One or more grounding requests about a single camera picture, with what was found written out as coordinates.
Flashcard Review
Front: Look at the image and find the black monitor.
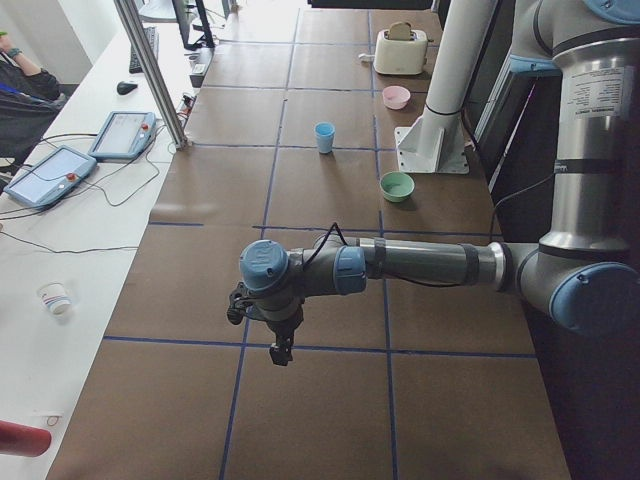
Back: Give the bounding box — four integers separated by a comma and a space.
171, 0, 215, 51

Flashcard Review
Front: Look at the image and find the black pendant cable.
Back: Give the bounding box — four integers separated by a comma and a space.
0, 130, 176, 254

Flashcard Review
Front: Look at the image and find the middle crossing blue tape strip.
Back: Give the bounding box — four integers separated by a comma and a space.
251, 225, 502, 238

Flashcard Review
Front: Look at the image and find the long blue tape strip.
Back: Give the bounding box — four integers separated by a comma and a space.
218, 9, 302, 480

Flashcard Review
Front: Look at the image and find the red cylinder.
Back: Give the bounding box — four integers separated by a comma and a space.
0, 421, 52, 457

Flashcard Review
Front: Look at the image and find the toast slice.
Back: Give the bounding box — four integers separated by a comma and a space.
387, 21, 412, 41

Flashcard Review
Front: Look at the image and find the blue teach pendant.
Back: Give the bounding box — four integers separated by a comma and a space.
4, 146, 97, 209
88, 111, 157, 163

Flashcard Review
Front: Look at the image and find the light blue cup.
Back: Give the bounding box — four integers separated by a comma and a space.
314, 122, 335, 154

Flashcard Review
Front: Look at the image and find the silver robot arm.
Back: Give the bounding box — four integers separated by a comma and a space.
227, 1, 639, 366

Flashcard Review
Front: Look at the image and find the black computer mouse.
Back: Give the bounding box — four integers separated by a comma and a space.
116, 81, 138, 96

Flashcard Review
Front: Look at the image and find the aluminium frame post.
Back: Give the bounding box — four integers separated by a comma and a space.
113, 0, 188, 150

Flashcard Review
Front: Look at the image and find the near blue teach pendant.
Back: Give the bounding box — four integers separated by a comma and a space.
4, 146, 97, 209

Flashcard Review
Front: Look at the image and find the white paper cup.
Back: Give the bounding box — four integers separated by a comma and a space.
37, 282, 71, 315

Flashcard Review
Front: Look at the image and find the crossing blue tape strip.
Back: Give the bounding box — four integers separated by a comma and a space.
251, 225, 502, 238
102, 335, 537, 359

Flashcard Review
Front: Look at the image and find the green bowl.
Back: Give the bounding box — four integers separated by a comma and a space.
379, 171, 415, 203

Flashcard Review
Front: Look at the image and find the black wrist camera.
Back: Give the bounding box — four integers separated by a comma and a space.
226, 282, 248, 325

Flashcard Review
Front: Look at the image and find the far blue teach pendant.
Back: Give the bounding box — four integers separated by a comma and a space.
88, 111, 157, 163

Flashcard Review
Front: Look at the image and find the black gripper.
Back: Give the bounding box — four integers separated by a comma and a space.
267, 309, 304, 366

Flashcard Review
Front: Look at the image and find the white pillar with base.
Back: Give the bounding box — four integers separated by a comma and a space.
394, 0, 498, 174

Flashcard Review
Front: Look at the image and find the seated person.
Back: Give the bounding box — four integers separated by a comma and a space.
1, 31, 66, 174

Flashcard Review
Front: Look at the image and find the black keyboard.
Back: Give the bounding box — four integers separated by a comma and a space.
128, 26, 160, 75

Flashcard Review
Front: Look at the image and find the pink bowl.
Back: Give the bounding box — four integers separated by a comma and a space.
382, 85, 411, 110

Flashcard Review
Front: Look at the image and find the cream toaster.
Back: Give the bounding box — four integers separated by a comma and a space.
373, 29, 428, 76

